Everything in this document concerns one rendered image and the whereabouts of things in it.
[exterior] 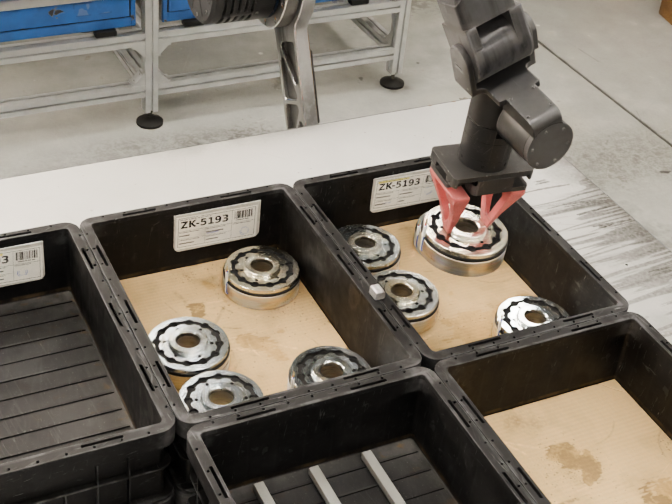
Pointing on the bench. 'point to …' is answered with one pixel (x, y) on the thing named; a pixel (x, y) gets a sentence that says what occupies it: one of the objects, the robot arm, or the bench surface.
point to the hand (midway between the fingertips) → (466, 222)
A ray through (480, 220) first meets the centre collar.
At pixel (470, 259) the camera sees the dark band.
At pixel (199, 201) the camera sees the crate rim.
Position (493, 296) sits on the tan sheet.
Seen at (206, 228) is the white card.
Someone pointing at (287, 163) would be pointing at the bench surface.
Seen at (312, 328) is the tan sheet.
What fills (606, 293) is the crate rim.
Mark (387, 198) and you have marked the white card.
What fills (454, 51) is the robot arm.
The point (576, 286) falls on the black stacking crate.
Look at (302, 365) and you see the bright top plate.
